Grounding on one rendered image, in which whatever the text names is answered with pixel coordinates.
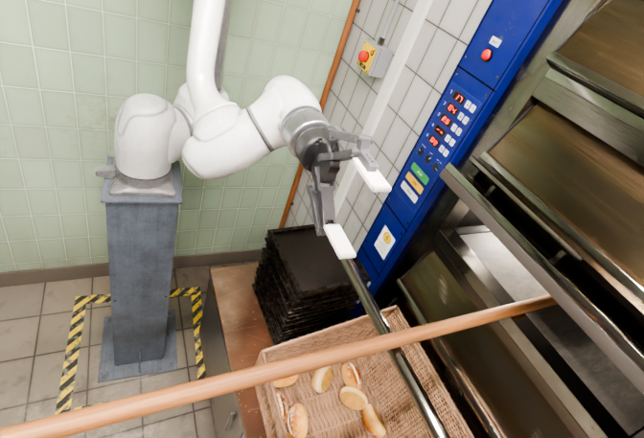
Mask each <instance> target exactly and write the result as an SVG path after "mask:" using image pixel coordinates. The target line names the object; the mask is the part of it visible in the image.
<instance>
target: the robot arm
mask: <svg viewBox="0 0 644 438"><path fill-rule="evenodd" d="M231 7H232V0H194V3H193V17H192V26H191V33H190V42H189V50H188V58H187V82H185V83H184V84H183V85H182V86H181V87H180V88H179V91H178V94H177V96H176V98H175V100H174V102H173V105H171V104H170V103H169V102H168V101H166V100H165V99H163V98H161V97H158V96H155V95H152V94H137V95H134V96H132V97H130V98H128V99H126V100H125V101H124V103H123V104H122V106H121V108H120V110H119V112H118V115H117V118H116V122H115V127H114V151H115V158H114V159H113V165H110V166H100V167H96V176H99V177H104V178H109V179H113V182H112V185H111V187H110V188H109V195H110V196H114V197H116V196H163V197H167V198H173V197H175V195H176V190H175V188H174V186H173V168H174V162H175V161H176V160H178V159H179V158H180V157H182V159H183V162H184V164H185V165H186V167H187V168H188V169H189V170H190V171H191V173H193V174H194V175H195V176H196V177H198V178H200V179H219V178H224V177H226V176H229V175H232V174H234V173H238V172H240V171H242V170H244V169H246V168H248V167H250V166H252V165H253V164H255V163H257V162H258V161H260V160H261V159H262V158H264V157H265V156H266V155H268V154H269V153H271V152H272V151H274V150H276V149H279V148H282V147H285V146H287V147H288V149H289V151H290V152H291V154H292V155H293V156H294V157H296V158H297V159H299V161H300V163H301V165H302V166H303V167H304V168H305V169H307V170H308V171H309V172H311V175H312V179H313V182H312V184H311V185H307V192H308V194H309V197H310V205H311V210H312V215H313V220H314V226H315V231H316V235H317V236H327V238H328V240H329V242H330V244H331V245H332V246H333V249H334V251H335V253H336V255H337V257H338V259H340V260H341V259H350V258H355V257H356V255H357V254H356V252H355V251H354V249H353V248H352V246H351V244H350V243H349V241H348V239H347V237H346V235H345V233H344V232H343V230H342V228H341V226H340V224H336V221H335V209H334V190H335V179H336V175H337V173H338V172H339V170H340V162H342V161H348V160H352V163H353V164H354V166H355V167H356V169H357V170H358V172H359V173H360V175H361V176H362V178H363V179H364V180H365V182H366V183H367V185H368V186H369V188H370V189H371V191H372V192H373V193H384V192H391V190H392V188H391V187H390V185H389V184H388V183H387V181H386V180H385V179H384V177H383V176H382V175H381V173H380V172H379V170H378V167H379V165H378V163H377V162H376V160H375V159H374V158H373V156H372V155H371V152H370V150H369V146H370V145H372V144H373V141H374V139H373V137H372V136H367V135H362V134H357V133H352V132H348V131H346V130H345V129H344V128H343V127H333V126H331V125H330V124H329V122H328V121H327V120H326V118H325V116H324V114H323V113H322V110H321V106H320V104H319V102H318V101H317V100H316V98H315V97H314V95H313V94H312V93H311V91H310V90H309V89H308V88H307V87H306V86H305V85H304V84H303V83H302V82H300V81H299V80H297V79H296V78H294V77H291V76H285V75H283V76H278V77H275V78H273V79H272V80H271V81H270V82H269V83H268V84H267V86H266V87H265V89H264V92H263V95H262V96H261V97H260V98H259V99H258V100H257V101H256V102H255V103H253V104H252V105H250V106H249V107H248V108H245V109H243V110H241V109H240V108H239V107H238V106H237V104H235V103H230V102H229V97H228V95H227V93H226V92H225V90H224V89H223V87H222V86H221V85H222V77H223V69H224V62H225V54H226V46H227V37H228V30H229V22H230V14H231ZM340 140H342V141H347V142H351V143H355V144H356V149H350V150H341V151H339V145H338V143H337V141H340ZM320 183H324V184H330V187H322V186H321V185H320Z"/></svg>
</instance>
